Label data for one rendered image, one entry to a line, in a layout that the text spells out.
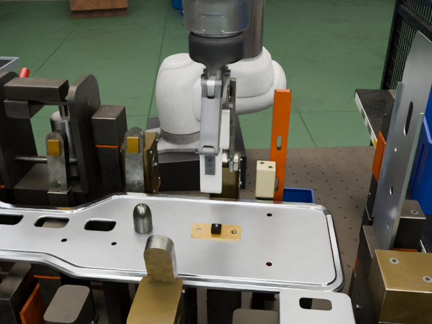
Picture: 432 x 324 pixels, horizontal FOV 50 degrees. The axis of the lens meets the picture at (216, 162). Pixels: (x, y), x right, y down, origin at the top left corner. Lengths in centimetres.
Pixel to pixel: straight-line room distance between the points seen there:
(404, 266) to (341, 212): 73
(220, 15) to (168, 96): 80
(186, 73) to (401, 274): 89
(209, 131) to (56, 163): 43
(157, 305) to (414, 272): 34
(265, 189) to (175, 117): 60
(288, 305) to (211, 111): 29
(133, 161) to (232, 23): 41
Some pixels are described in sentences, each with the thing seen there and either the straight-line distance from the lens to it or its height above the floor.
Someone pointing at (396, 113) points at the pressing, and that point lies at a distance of 75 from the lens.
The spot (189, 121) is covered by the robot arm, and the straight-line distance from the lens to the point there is 141.
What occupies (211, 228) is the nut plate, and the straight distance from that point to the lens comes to 79.
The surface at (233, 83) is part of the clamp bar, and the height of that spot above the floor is 121.
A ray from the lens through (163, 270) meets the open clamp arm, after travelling 63.
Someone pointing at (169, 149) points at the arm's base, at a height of 82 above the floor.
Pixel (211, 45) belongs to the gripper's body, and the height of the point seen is 133.
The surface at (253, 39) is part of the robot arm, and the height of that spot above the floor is 116.
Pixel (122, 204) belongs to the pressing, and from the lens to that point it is 88.
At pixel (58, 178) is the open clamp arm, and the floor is 101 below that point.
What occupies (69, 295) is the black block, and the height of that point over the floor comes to 99.
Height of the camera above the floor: 149
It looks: 29 degrees down
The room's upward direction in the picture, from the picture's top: straight up
